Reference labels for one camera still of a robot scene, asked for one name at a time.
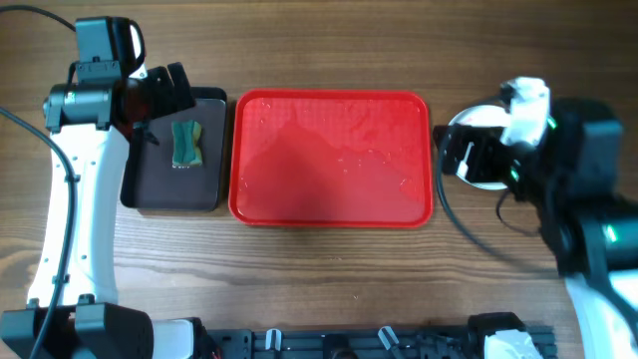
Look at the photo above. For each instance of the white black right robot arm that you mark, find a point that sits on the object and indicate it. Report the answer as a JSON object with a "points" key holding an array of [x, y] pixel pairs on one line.
{"points": [[560, 155]]}

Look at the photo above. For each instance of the black tray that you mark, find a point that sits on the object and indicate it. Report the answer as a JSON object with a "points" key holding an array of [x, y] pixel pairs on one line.
{"points": [[151, 182]]}

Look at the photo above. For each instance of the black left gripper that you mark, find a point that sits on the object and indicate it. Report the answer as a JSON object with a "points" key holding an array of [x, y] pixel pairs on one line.
{"points": [[170, 100]]}

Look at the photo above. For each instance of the red tray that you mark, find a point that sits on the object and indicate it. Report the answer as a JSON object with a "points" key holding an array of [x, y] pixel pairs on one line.
{"points": [[333, 158]]}

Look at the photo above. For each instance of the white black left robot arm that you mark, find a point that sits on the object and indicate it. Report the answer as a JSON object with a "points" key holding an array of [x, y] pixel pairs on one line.
{"points": [[73, 308]]}

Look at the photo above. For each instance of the white plate back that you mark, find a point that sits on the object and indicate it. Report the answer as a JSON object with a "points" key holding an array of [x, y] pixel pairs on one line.
{"points": [[481, 116]]}

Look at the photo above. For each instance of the green yellow sponge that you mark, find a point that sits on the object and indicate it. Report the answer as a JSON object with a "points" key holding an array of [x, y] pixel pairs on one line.
{"points": [[186, 151]]}

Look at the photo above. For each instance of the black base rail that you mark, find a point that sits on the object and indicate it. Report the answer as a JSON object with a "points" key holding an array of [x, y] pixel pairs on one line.
{"points": [[488, 335]]}

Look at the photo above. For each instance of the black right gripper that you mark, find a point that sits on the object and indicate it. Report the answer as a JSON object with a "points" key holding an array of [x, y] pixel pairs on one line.
{"points": [[479, 136]]}

